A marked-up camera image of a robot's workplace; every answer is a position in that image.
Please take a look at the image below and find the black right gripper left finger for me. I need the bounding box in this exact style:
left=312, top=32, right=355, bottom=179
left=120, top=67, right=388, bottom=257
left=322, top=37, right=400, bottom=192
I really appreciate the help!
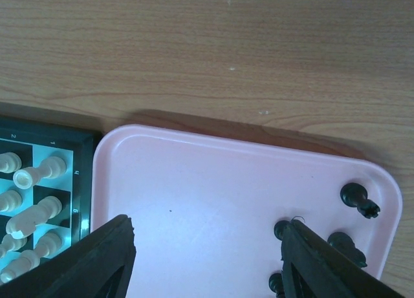
left=1, top=215, right=136, bottom=297

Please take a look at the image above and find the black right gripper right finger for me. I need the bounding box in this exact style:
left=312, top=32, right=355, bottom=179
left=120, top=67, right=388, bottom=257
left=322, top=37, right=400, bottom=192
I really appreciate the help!
left=281, top=219, right=402, bottom=298

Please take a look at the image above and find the black pawn chess piece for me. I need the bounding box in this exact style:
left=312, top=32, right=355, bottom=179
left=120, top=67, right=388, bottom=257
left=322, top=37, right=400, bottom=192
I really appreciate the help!
left=274, top=220, right=289, bottom=240

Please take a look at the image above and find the black and white chessboard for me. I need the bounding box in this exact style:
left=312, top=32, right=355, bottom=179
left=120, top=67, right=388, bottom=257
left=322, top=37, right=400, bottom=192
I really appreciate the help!
left=1, top=102, right=102, bottom=270

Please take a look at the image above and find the black knight chess piece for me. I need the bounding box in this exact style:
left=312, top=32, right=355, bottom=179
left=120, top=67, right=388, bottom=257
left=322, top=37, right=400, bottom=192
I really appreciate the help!
left=327, top=232, right=367, bottom=268

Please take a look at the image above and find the black pawn on tray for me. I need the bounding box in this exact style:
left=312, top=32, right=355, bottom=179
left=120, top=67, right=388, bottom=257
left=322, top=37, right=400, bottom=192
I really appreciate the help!
left=268, top=272, right=285, bottom=298

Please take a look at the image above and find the white bishop far side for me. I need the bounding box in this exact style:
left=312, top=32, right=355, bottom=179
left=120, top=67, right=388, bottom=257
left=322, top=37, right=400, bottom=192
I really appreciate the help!
left=1, top=230, right=63, bottom=283

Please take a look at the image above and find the white knight far side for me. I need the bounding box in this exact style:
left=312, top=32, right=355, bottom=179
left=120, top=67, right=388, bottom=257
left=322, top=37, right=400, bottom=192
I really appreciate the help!
left=5, top=196, right=62, bottom=239

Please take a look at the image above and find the white pawn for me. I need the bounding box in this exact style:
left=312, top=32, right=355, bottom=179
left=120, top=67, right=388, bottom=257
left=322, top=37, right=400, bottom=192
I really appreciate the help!
left=0, top=234, right=27, bottom=259
left=0, top=190, right=23, bottom=212

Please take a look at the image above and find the white rook far corner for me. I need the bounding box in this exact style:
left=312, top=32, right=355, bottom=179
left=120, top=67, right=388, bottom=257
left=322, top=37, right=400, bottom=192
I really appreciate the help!
left=13, top=156, right=67, bottom=189

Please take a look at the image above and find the pink plastic tray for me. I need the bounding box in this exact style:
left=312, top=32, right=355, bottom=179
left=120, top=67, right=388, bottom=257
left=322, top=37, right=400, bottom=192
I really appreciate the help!
left=91, top=125, right=402, bottom=297

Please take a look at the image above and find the white pawn far end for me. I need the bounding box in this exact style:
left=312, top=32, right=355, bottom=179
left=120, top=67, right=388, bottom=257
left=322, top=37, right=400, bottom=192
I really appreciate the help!
left=0, top=152, right=22, bottom=173

